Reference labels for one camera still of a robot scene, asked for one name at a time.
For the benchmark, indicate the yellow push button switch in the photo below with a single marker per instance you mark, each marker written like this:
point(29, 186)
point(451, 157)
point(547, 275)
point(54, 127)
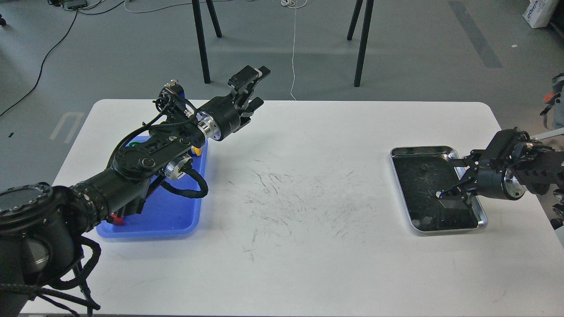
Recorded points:
point(197, 151)

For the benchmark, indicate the black table legs right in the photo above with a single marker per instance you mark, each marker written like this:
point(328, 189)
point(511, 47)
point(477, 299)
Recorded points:
point(369, 6)

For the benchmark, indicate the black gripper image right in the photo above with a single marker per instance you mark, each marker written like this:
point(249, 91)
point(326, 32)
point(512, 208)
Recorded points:
point(482, 181)

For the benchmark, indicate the silver metal tray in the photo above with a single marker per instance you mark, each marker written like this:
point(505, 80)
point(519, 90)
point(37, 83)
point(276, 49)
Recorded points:
point(418, 190)

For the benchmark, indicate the blue plastic tray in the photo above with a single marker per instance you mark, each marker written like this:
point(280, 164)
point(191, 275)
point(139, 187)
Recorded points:
point(164, 214)

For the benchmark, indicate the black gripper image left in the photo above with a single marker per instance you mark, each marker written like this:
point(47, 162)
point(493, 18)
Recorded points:
point(224, 115)

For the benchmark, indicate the red push button switch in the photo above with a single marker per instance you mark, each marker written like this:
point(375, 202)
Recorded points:
point(117, 219)

